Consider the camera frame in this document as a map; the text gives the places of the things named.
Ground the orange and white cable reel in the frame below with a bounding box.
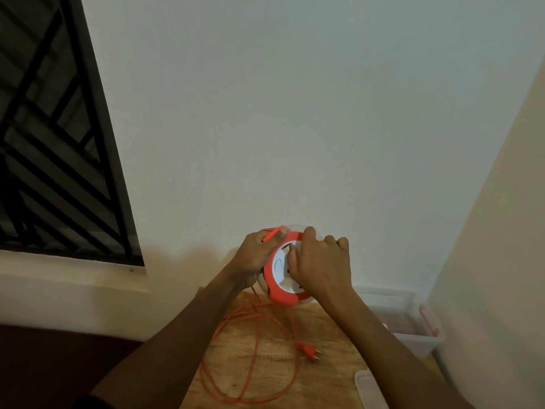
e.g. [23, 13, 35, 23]
[259, 225, 316, 307]

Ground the person's right hand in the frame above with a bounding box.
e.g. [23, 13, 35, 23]
[287, 227, 354, 304]

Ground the orange power plug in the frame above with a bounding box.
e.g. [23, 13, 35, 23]
[297, 341, 322, 363]

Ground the window with black grille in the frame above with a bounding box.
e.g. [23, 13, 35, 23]
[0, 0, 145, 267]

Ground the person's left forearm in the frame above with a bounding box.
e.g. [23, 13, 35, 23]
[90, 268, 248, 409]

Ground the person's right forearm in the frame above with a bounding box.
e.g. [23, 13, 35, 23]
[314, 286, 474, 409]

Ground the clear plastic lid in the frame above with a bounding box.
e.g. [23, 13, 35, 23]
[354, 368, 390, 409]

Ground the clear plastic storage box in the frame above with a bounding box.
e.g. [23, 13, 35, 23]
[353, 286, 446, 359]

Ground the person's left hand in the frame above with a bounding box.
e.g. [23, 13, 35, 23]
[230, 226, 290, 291]

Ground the orange power cable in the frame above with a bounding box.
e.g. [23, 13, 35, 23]
[199, 226, 308, 406]

